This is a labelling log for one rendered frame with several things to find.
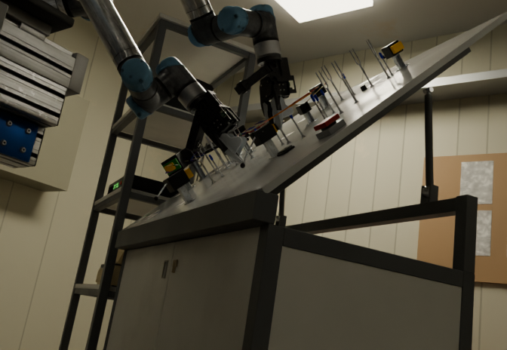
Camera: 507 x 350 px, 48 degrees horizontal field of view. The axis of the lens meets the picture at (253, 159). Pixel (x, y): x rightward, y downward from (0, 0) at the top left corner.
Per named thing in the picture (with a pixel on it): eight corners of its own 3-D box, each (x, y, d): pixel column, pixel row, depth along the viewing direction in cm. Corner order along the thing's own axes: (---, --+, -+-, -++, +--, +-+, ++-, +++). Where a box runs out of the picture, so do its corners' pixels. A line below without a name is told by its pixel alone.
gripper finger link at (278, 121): (299, 124, 161) (291, 94, 164) (281, 126, 159) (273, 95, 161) (294, 128, 164) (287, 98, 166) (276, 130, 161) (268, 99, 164)
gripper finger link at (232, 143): (250, 151, 152) (228, 125, 154) (235, 165, 154) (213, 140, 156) (254, 150, 155) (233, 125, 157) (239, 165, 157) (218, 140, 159)
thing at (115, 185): (124, 187, 239) (127, 172, 241) (105, 198, 270) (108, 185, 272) (197, 205, 252) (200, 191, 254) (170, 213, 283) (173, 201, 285)
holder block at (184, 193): (164, 219, 176) (146, 191, 175) (195, 198, 181) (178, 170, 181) (168, 217, 172) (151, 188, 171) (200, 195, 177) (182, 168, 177)
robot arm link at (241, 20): (207, 38, 160) (235, 43, 169) (237, 29, 153) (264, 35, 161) (206, 10, 161) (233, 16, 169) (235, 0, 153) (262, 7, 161)
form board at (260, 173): (123, 234, 225) (121, 230, 225) (302, 115, 274) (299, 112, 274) (265, 194, 122) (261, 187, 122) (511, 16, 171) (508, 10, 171)
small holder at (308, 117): (311, 121, 199) (301, 102, 199) (319, 118, 191) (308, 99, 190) (300, 127, 199) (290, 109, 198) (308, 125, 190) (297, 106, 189)
